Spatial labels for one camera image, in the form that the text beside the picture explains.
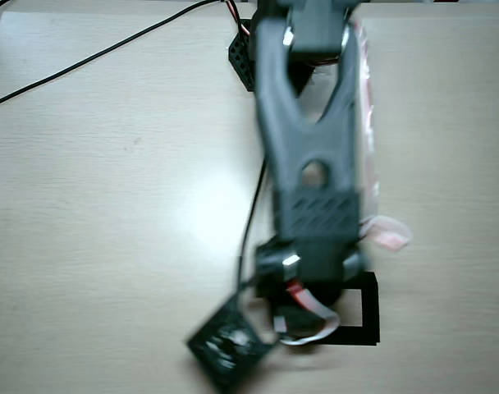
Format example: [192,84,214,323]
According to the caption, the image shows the black tape square outline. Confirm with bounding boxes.
[255,270,382,348]

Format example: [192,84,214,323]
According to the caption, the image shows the thin black camera cable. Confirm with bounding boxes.
[237,158,268,296]

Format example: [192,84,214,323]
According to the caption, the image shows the red white servo cable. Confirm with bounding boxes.
[273,279,341,345]

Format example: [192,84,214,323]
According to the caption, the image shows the clear plastic candy wrapper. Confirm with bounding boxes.
[351,16,414,252]

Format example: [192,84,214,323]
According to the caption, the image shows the black wrist camera board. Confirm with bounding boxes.
[185,291,278,391]

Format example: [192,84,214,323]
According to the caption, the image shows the long black cable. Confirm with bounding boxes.
[0,0,222,111]

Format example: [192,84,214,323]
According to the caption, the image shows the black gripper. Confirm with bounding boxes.
[269,282,346,344]

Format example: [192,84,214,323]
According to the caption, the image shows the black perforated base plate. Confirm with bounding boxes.
[226,18,262,94]

